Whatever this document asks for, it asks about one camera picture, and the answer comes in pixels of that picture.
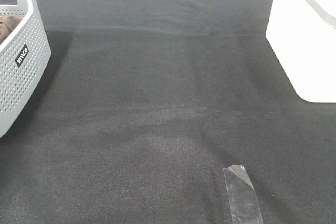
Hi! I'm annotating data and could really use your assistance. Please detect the white plastic storage bin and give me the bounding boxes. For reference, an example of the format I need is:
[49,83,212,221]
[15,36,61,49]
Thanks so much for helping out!
[266,0,335,103]

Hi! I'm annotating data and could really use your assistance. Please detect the brown terry towel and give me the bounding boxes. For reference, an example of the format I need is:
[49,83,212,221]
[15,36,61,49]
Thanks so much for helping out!
[0,16,23,44]

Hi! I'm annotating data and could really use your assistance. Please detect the grey perforated laundry basket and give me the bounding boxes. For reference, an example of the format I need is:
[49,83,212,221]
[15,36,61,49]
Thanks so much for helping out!
[1,0,51,136]

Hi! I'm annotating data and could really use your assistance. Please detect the clear adhesive tape strip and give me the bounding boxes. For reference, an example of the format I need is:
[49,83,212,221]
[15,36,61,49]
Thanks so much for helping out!
[223,165,264,224]

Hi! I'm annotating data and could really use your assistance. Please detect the black fabric table mat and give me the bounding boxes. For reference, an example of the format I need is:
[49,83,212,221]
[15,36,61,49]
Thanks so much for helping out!
[1,0,335,223]

